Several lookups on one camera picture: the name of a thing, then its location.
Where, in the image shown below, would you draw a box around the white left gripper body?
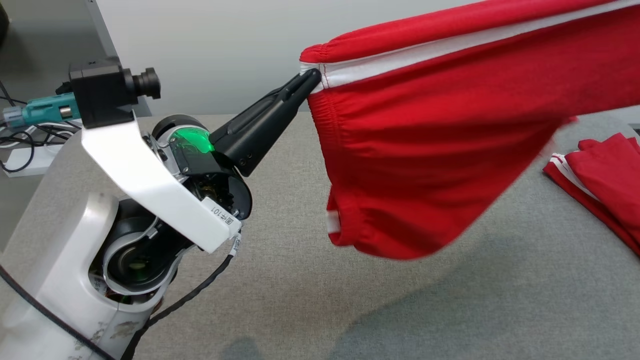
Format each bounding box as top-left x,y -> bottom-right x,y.
81,112 -> 253,253

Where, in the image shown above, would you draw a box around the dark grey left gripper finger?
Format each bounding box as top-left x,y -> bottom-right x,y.
212,75 -> 322,178
210,68 -> 321,146

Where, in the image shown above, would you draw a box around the red shorts with white stripe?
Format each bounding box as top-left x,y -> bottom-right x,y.
299,0 -> 640,262

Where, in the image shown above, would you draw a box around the red shirt with white sleeves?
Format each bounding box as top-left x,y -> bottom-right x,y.
542,132 -> 640,258

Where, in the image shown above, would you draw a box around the white power strip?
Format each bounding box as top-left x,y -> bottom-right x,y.
0,142 -> 63,178

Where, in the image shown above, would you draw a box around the black floor cable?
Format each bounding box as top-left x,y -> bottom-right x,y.
0,120 -> 81,148
0,131 -> 36,174

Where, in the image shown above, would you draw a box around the black left cable teal connector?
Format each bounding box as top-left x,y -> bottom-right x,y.
0,92 -> 118,360

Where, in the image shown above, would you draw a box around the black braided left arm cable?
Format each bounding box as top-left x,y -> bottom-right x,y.
120,232 -> 244,360

